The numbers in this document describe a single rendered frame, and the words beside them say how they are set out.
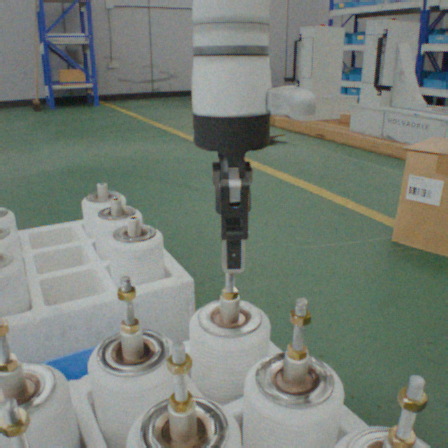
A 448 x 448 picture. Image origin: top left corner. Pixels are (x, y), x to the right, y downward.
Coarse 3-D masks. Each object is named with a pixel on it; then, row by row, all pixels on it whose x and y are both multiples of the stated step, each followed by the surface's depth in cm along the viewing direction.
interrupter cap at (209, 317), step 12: (216, 300) 52; (240, 300) 52; (204, 312) 50; (216, 312) 50; (240, 312) 50; (252, 312) 49; (204, 324) 47; (216, 324) 47; (228, 324) 48; (240, 324) 48; (252, 324) 47; (228, 336) 45; (240, 336) 45
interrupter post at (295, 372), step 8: (288, 360) 38; (304, 360) 37; (288, 368) 38; (296, 368) 37; (304, 368) 38; (288, 376) 38; (296, 376) 38; (304, 376) 38; (288, 384) 38; (296, 384) 38; (304, 384) 39
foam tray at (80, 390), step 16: (272, 352) 54; (80, 384) 48; (192, 384) 48; (80, 400) 46; (240, 400) 46; (80, 416) 43; (96, 416) 49; (240, 416) 45; (352, 416) 44; (80, 432) 43; (96, 432) 42
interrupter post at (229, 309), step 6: (222, 300) 47; (228, 300) 47; (234, 300) 47; (222, 306) 47; (228, 306) 47; (234, 306) 47; (222, 312) 48; (228, 312) 47; (234, 312) 47; (222, 318) 48; (228, 318) 48; (234, 318) 48
